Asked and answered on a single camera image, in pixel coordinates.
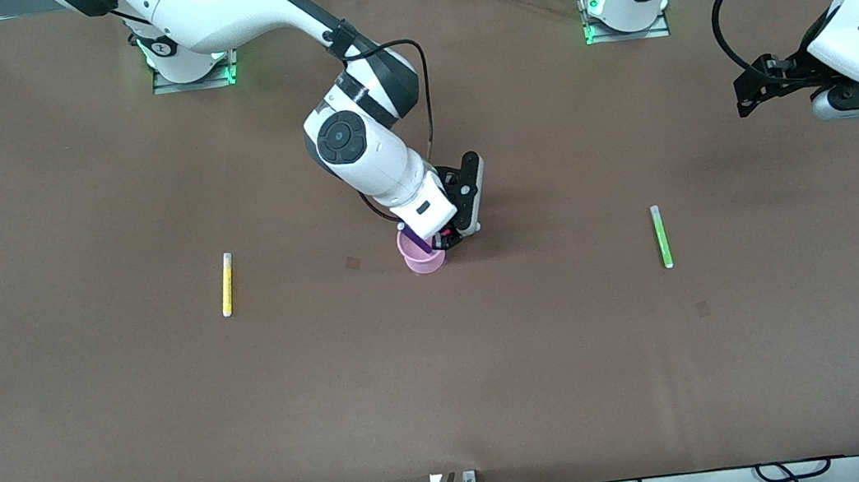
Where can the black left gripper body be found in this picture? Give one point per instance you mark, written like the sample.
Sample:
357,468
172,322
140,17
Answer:
791,71

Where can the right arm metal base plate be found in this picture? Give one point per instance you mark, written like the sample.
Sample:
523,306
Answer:
235,74

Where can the pink plastic cup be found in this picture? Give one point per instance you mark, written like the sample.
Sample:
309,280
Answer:
422,261

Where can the green marker pen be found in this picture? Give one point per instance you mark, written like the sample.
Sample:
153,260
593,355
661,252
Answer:
662,239

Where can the yellow marker pen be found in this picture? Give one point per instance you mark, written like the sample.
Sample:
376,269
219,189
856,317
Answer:
227,288

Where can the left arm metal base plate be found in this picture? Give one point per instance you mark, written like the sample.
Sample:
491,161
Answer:
663,28

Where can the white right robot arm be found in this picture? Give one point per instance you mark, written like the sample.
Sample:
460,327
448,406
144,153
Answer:
369,158

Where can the small brown tape patch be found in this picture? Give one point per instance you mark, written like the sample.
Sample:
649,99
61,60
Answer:
353,263

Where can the purple marker pen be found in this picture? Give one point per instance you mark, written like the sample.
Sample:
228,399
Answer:
416,240

